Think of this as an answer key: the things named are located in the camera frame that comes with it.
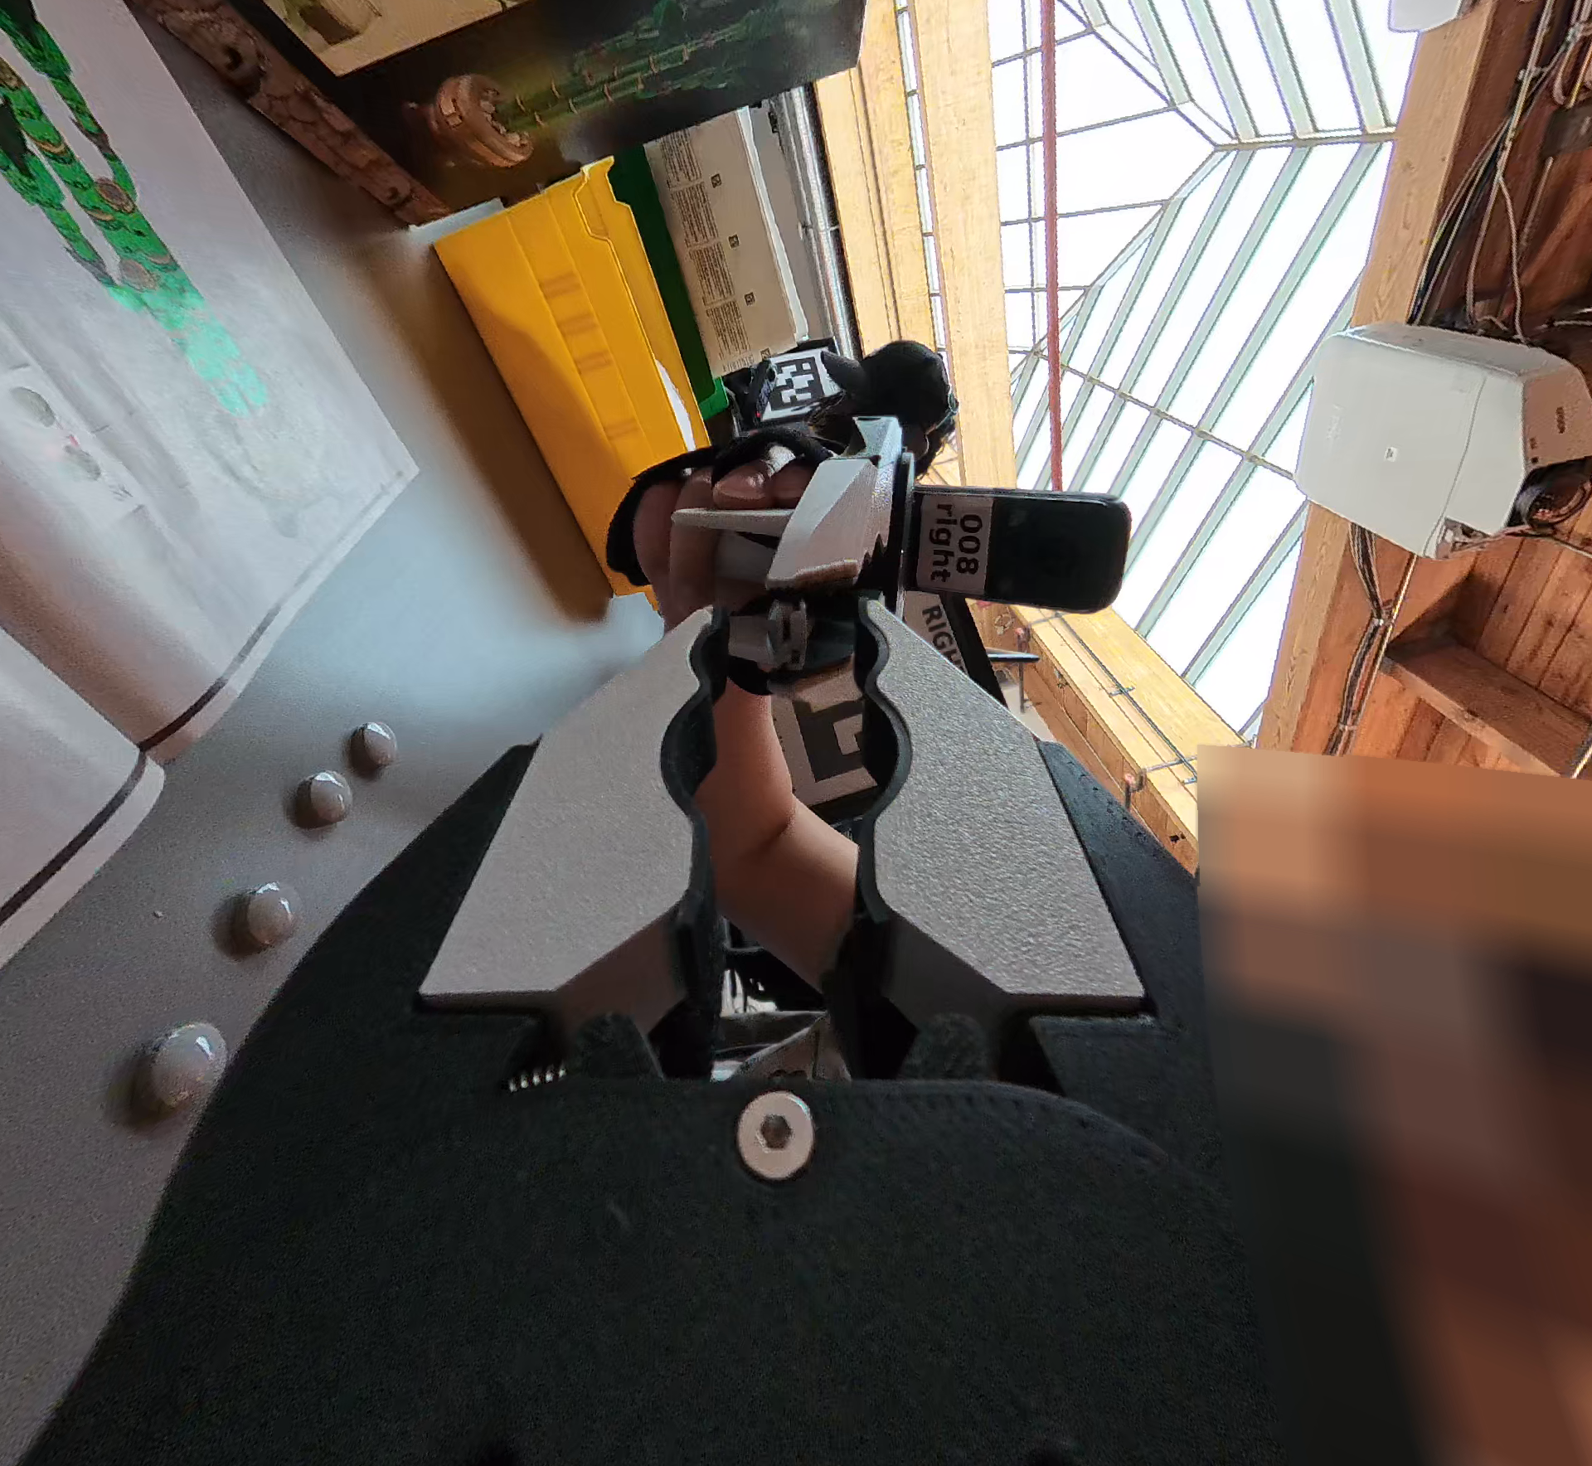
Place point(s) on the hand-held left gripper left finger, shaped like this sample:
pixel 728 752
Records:
pixel 559 868

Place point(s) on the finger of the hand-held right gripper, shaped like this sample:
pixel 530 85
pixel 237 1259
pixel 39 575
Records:
pixel 833 521
pixel 828 632

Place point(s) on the person's right hand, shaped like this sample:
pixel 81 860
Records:
pixel 709 571

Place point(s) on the small grey lego piece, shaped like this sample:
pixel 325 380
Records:
pixel 785 635

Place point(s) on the white lego instruction booklet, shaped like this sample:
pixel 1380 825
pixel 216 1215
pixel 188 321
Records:
pixel 186 434

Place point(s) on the yellow plastic bin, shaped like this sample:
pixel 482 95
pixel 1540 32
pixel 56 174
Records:
pixel 559 347

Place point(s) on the green plastic bin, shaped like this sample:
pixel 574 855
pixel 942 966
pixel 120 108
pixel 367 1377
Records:
pixel 677 247

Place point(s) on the red ceiling pipe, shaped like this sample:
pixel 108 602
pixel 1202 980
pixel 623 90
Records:
pixel 1050 184

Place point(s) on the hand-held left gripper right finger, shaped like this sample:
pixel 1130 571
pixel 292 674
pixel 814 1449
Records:
pixel 995 868

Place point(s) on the white printed cardboard box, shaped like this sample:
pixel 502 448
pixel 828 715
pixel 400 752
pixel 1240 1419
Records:
pixel 735 235

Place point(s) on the small marker sign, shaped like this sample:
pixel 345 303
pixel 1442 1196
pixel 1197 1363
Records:
pixel 796 384

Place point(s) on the white paper sheet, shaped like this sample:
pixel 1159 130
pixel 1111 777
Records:
pixel 677 390

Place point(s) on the black framed marker sign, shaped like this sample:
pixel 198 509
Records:
pixel 828 745

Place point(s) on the person's right forearm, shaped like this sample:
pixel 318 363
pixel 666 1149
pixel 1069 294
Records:
pixel 784 868

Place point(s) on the white ceiling projector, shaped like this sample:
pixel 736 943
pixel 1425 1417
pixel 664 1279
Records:
pixel 1418 434

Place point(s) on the scattered grey lego studs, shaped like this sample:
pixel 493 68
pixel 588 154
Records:
pixel 323 798

